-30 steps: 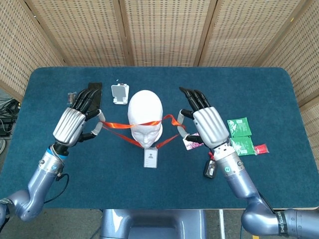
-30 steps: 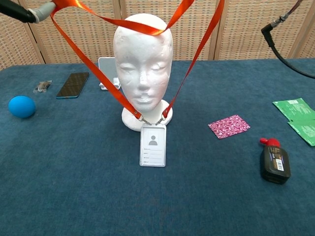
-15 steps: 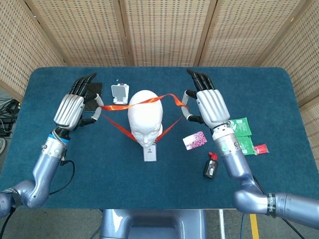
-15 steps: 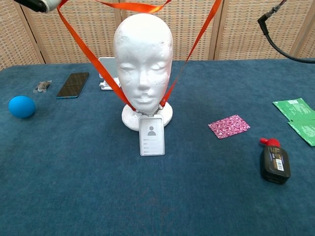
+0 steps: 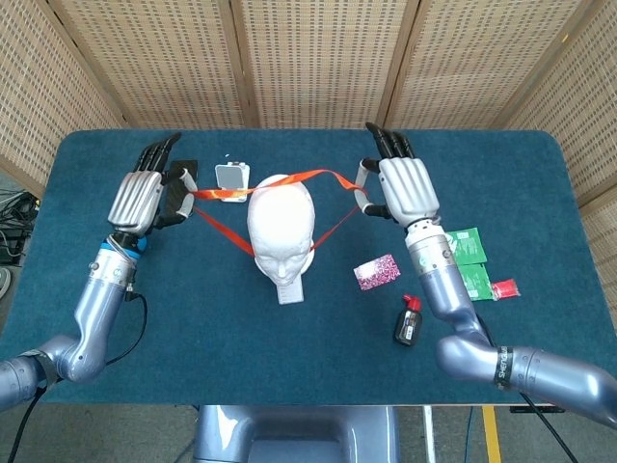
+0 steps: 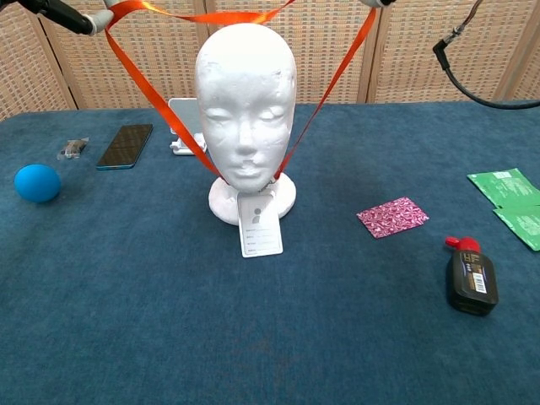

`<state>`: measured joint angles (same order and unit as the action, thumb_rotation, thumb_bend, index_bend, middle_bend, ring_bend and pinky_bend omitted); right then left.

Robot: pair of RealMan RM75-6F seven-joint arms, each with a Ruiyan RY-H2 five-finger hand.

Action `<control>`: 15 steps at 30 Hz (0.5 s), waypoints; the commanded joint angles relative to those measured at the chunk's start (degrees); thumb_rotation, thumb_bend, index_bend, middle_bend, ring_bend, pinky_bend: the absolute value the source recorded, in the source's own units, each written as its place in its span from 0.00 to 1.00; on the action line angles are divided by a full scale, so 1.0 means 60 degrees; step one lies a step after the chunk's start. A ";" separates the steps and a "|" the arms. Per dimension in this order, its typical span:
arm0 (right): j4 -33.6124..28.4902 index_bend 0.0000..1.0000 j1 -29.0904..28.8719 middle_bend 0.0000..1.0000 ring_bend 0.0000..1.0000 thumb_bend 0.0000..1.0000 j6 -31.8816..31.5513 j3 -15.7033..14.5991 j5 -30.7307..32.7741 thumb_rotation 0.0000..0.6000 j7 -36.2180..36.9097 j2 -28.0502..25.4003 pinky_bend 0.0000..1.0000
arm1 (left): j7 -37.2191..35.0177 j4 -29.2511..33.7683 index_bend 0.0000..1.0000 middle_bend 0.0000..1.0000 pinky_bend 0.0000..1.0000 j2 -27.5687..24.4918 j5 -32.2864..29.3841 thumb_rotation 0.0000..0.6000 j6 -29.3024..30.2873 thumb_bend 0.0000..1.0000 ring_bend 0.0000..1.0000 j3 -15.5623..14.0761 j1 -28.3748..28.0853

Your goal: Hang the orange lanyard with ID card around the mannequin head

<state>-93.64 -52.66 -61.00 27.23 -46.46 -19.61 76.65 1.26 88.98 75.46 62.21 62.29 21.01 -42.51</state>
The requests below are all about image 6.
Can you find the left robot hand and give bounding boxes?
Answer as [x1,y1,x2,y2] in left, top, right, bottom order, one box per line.
[16,0,127,36]

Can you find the orange lanyard strap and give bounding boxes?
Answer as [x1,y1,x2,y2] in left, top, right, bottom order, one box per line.
[105,0,378,186]

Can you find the white badge holder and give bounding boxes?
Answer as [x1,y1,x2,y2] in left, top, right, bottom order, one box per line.
[236,192,284,259]

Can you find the white mannequin head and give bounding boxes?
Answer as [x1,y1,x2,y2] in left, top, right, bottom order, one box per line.
[193,23,299,226]

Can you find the woven bamboo folding screen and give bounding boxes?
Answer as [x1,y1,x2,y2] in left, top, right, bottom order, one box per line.
[0,0,540,123]

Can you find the clear packet brown contents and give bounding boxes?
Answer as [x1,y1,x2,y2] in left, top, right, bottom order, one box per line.
[57,137,90,161]

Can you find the black smartphone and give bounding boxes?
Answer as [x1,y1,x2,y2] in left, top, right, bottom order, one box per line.
[95,123,154,171]

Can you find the white phone stand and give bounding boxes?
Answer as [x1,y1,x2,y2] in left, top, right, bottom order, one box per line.
[167,97,208,157]

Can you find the blue ball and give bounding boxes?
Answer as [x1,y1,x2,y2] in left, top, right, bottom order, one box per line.
[13,164,62,204]

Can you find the pink patterned card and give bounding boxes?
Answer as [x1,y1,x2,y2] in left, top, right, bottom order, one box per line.
[356,196,430,240]

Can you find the green sachet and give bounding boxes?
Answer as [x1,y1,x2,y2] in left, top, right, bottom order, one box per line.
[467,167,540,208]
[492,204,540,252]

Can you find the black bottle red cap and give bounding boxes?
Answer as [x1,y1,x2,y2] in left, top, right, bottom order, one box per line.
[445,235,500,317]

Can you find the blue felt table cover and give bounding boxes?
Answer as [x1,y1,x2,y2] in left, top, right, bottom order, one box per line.
[0,99,540,405]

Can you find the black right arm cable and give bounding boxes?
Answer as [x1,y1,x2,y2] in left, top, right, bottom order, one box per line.
[433,0,540,111]

